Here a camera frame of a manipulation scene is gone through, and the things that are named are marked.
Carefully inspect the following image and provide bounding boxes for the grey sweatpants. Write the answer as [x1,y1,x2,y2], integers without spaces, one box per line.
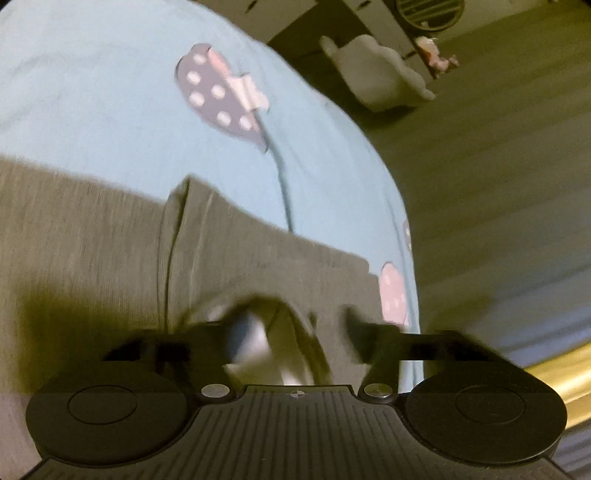
[1,159,381,479]

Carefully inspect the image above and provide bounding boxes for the round vanity mirror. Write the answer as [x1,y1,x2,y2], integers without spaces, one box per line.
[394,0,466,32]

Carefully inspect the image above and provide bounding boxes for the pink plush on desk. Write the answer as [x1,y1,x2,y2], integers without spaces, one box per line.
[415,36,460,75]

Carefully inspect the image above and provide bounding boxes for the light blue bed sheet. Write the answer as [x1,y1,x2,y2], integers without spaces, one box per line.
[1,1,419,332]

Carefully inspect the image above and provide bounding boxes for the grey scalloped chair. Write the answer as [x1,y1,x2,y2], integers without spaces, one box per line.
[318,35,436,113]

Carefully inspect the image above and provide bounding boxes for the grey vanity desk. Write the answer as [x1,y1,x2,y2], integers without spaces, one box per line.
[344,0,437,84]

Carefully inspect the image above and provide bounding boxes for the yellow curtain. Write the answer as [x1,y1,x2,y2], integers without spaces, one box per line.
[526,344,591,429]

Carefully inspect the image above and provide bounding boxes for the grey pleated curtain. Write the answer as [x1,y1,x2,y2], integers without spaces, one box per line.
[294,0,591,370]

